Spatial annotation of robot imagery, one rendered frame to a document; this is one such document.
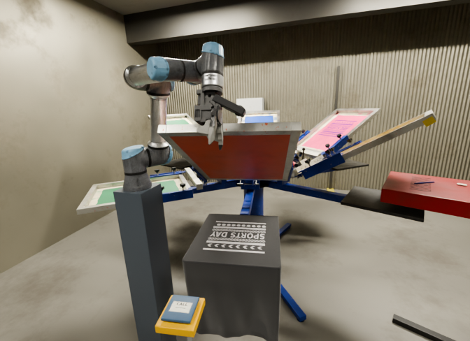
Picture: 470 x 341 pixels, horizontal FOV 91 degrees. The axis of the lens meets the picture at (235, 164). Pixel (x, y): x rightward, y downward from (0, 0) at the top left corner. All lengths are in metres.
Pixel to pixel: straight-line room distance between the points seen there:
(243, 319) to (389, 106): 4.19
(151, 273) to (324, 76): 4.07
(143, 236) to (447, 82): 4.80
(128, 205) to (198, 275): 0.53
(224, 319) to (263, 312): 0.19
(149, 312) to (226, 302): 0.63
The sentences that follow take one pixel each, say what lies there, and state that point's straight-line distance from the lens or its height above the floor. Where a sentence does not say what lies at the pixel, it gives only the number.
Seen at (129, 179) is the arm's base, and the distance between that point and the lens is 1.36.
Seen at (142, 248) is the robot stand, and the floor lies 0.87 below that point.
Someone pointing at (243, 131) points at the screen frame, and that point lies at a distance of 0.92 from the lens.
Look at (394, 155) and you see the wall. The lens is 4.95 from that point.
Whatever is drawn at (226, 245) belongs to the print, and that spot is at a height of 0.95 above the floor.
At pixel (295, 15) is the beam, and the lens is 3.92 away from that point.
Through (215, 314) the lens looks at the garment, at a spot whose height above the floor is 0.66.
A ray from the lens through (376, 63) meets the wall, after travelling 4.78.
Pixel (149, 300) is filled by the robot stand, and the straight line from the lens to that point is 1.68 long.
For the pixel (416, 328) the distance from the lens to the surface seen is 2.41.
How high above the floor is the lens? 1.62
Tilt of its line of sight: 14 degrees down
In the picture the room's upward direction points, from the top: 2 degrees counter-clockwise
